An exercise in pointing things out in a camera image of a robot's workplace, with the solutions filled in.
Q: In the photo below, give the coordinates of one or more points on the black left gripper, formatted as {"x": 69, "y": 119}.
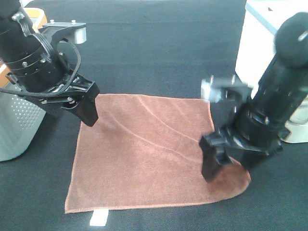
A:
{"x": 75, "y": 94}

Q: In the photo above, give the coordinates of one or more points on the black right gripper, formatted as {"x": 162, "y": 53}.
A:
{"x": 217, "y": 145}

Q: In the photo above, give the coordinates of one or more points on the brown microfibre towel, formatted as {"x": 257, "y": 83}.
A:
{"x": 143, "y": 152}

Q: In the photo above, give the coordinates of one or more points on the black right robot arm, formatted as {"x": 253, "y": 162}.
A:
{"x": 257, "y": 122}

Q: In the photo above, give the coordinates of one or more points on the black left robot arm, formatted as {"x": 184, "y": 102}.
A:
{"x": 43, "y": 74}

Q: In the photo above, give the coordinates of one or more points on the grey perforated laundry basket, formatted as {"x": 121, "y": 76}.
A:
{"x": 19, "y": 119}

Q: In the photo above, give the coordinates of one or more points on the white storage box grey lid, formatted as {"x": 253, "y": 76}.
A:
{"x": 262, "y": 19}

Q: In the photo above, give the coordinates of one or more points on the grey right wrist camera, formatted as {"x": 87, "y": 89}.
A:
{"x": 216, "y": 89}

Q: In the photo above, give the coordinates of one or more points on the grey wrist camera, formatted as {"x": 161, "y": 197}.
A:
{"x": 216, "y": 89}
{"x": 71, "y": 31}

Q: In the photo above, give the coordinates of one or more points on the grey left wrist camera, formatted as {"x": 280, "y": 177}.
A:
{"x": 71, "y": 31}

